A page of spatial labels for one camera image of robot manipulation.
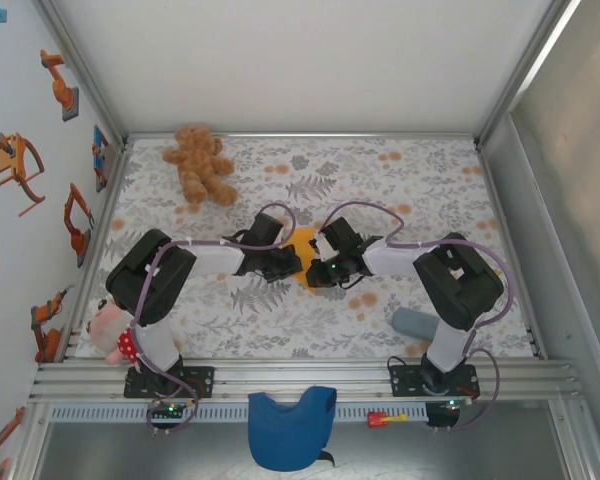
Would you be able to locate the red yellow tool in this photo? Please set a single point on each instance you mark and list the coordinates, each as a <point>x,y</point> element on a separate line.
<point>377,419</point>

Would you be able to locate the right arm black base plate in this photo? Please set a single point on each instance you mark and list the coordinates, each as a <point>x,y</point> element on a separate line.
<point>402,382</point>

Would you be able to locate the thin aluminium frame rail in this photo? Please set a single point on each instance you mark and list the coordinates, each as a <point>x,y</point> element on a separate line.
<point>300,135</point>

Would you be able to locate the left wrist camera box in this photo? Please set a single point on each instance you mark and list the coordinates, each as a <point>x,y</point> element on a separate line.
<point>266,229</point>

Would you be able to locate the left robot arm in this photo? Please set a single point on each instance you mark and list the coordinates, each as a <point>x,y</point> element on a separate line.
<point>150,280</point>

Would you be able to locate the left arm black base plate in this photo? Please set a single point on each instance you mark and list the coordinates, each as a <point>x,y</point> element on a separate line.
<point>204,382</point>

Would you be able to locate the orange grey gripper sticker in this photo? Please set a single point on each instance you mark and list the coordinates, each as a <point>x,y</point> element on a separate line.
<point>10,160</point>

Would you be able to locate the blue cloth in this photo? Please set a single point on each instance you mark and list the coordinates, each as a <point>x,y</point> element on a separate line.
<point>285,430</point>

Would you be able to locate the blue orange machine sticker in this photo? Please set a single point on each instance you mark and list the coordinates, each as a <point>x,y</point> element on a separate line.
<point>100,150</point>

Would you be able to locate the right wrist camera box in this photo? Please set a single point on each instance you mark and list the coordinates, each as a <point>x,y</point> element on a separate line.
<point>340,232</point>

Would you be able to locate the grey metal side panel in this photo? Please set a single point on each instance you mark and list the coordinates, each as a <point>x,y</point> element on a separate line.
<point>570,225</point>

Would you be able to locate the brown teddy bear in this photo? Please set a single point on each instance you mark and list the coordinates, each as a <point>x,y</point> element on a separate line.
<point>200,160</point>

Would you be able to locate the floral tablecloth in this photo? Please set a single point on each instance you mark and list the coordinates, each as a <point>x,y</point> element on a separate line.
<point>290,330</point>

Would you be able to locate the pink plush toy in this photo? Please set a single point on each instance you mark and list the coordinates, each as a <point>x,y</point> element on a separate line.
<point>107,327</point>

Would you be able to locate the wide aluminium frame rail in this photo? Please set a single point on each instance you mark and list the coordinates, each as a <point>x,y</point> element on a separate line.
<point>300,377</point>

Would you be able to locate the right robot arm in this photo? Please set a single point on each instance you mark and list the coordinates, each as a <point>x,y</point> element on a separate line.
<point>460,285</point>

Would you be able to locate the grey blue pouch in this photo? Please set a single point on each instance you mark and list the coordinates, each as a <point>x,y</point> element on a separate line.
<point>412,322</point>

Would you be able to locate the grey metal shelf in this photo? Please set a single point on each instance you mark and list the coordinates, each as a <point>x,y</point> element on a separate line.
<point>130,450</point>

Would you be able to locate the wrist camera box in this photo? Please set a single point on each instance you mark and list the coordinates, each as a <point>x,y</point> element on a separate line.
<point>340,232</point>
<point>266,229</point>

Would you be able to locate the orange paper sheet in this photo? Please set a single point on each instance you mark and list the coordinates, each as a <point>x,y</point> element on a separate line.
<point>302,245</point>

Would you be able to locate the aluminium side rail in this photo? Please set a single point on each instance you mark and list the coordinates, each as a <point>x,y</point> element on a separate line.
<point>496,200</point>
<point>115,180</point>

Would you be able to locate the aluminium frame post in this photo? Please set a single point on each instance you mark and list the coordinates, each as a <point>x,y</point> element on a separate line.
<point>525,65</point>
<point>80,75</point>

